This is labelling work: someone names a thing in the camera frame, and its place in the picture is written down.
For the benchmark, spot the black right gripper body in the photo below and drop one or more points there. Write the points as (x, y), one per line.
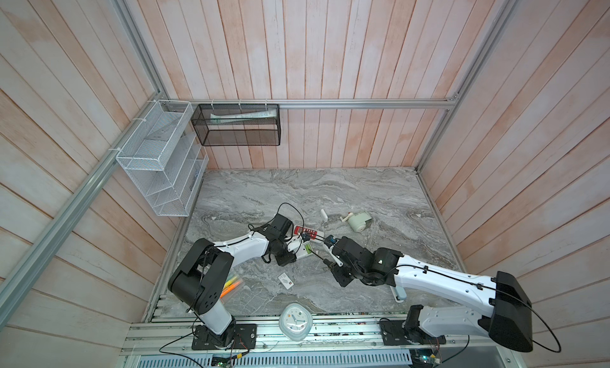
(355, 271)

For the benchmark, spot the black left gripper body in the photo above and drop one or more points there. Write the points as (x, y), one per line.
(282, 246)

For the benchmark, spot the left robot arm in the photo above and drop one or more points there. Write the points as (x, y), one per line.
(199, 279)

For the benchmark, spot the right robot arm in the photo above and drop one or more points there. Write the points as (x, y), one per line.
(504, 307)

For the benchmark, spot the small white red card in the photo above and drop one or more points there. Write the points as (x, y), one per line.
(286, 281)

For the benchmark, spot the mint green pencil sharpener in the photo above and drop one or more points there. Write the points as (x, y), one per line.
(358, 221)

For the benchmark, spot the light blue glasses case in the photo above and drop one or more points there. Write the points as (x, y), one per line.
(399, 294)

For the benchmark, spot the pack of coloured highlighters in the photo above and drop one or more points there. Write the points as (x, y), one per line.
(230, 285)

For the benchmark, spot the white round alarm clock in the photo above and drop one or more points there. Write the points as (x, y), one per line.
(295, 322)

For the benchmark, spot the white paper in basket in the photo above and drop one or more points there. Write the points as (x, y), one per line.
(256, 117)

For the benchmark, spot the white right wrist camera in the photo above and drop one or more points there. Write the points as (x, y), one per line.
(329, 246)

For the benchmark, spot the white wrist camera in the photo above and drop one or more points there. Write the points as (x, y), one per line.
(329, 246)
(295, 244)

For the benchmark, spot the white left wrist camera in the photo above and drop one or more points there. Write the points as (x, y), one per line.
(295, 244)

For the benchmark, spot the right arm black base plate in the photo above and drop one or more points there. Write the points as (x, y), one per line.
(408, 331)

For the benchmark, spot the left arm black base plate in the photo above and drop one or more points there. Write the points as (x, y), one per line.
(237, 336)

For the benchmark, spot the black wire mesh basket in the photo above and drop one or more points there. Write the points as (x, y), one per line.
(235, 135)

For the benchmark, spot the aluminium front rail frame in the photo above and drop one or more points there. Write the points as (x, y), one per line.
(352, 340)

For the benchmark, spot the white wire mesh shelf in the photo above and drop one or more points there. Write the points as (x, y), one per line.
(162, 158)

